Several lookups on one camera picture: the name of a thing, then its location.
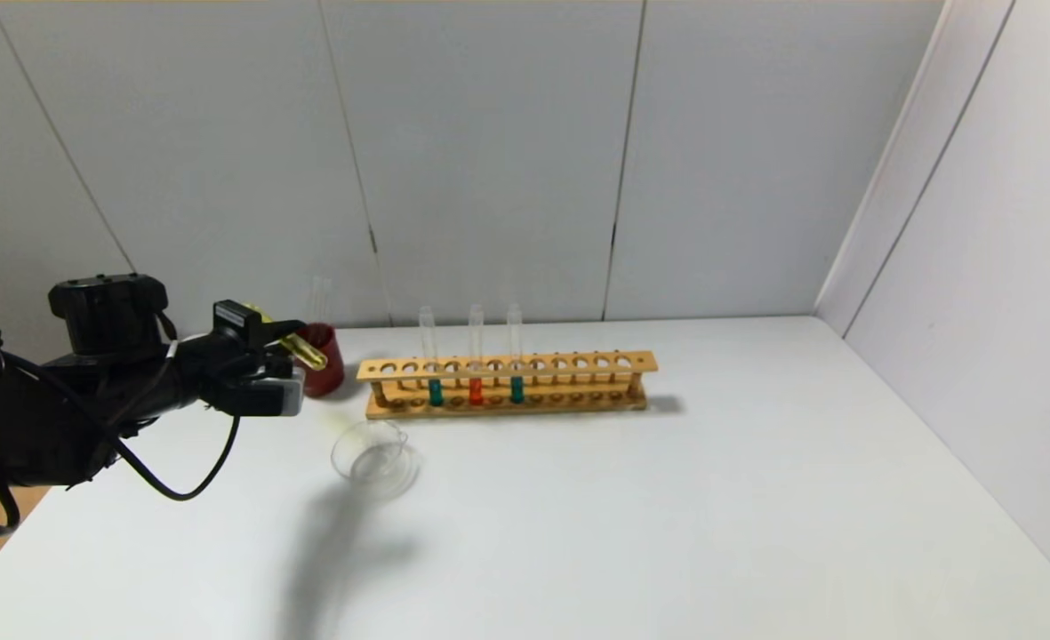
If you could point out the clear glass beaker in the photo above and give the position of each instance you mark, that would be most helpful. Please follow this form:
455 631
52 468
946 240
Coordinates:
373 467

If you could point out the test tube with green pigment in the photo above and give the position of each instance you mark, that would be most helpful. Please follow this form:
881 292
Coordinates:
436 392

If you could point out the test tube with red pigment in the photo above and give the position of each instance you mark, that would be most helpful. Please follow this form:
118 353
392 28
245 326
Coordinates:
476 392

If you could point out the empty clear glass tube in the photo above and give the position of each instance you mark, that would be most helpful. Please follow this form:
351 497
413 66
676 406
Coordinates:
321 300

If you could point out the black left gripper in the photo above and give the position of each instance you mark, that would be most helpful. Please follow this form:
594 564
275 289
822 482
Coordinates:
234 323

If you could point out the dark red cup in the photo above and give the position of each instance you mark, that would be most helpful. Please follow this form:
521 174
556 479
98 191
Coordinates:
329 378

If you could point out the test tube with yellow pigment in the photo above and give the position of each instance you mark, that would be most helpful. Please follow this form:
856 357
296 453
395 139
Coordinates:
311 356

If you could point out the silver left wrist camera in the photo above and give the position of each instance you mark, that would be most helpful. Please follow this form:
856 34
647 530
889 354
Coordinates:
283 398

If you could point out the wooden test tube rack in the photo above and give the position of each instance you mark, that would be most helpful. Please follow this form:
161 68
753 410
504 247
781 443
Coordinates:
507 366

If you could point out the test tube with blue pigment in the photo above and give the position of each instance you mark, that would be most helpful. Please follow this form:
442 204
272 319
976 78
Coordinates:
516 390

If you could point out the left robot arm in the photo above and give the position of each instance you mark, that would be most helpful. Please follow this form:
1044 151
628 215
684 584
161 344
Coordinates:
62 400

